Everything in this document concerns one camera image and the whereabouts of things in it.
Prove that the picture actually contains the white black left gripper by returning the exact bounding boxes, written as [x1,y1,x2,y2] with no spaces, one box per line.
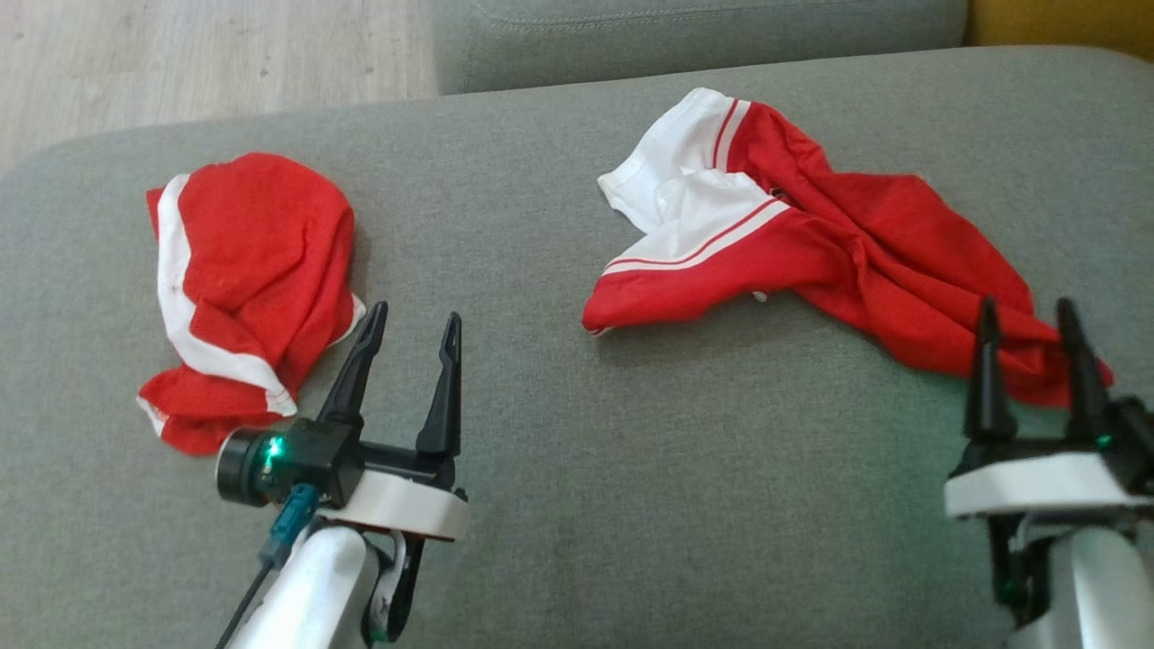
[316,300,471,544]

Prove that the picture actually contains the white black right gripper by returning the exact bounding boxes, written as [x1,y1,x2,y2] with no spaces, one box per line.
[944,296,1154,521]

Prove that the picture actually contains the red shorts with white stripes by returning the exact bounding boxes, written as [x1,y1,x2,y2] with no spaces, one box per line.
[135,151,367,456]

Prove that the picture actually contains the red shirt with white sleeves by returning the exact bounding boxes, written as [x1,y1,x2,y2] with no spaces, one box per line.
[582,87,1114,408]

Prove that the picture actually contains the grey fabric sofa seat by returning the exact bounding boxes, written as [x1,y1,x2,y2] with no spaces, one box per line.
[0,45,1154,649]

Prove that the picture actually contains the yellow cushion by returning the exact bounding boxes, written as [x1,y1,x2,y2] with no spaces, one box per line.
[966,0,1154,62]

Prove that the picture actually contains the grey sofa back cushion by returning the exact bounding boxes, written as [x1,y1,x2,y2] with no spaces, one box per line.
[431,0,970,96]

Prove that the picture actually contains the left camera cable blue plug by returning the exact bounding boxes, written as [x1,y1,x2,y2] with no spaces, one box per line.
[215,482,321,649]

